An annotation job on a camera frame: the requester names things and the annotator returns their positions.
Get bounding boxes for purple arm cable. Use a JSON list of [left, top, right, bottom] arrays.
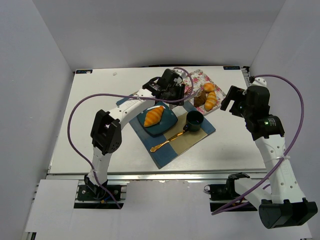
[[67, 66, 195, 209], [211, 74, 305, 216]]

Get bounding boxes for blue label sticker right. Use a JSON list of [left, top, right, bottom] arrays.
[[223, 65, 241, 71]]

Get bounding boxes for round orange bun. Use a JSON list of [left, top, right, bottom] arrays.
[[203, 82, 216, 94]]

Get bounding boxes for chocolate croissant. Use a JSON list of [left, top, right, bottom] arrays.
[[193, 90, 207, 108]]

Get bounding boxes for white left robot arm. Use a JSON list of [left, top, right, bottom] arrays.
[[84, 69, 185, 198]]

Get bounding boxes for dark green mug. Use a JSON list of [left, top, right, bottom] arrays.
[[183, 110, 204, 132]]

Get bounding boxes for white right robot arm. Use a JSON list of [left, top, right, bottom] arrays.
[[221, 85, 318, 229]]

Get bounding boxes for small orange striped croissant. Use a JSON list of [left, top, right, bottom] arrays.
[[204, 91, 217, 112]]

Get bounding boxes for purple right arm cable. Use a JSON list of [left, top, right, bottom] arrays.
[[211, 74, 305, 216]]

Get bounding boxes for teal square plate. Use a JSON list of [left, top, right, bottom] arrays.
[[137, 102, 178, 137]]

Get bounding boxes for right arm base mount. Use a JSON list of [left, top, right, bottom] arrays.
[[203, 172, 257, 213]]

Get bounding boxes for large orange striped croissant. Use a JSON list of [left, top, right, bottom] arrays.
[[143, 105, 165, 128]]

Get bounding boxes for blue label sticker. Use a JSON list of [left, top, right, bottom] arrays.
[[223, 65, 241, 71], [75, 69, 93, 74]]

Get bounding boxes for gold spoon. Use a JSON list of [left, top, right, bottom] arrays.
[[149, 130, 186, 153]]

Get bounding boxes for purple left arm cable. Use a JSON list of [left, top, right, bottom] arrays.
[[67, 66, 195, 209]]

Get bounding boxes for floral rectangular tray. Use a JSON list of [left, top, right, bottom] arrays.
[[182, 69, 226, 116]]

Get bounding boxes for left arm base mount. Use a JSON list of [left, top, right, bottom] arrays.
[[73, 175, 126, 210]]

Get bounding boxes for aluminium table frame rail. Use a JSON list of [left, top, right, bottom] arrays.
[[45, 169, 267, 185]]

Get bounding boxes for blue label sticker left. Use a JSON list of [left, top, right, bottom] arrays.
[[75, 69, 93, 74]]

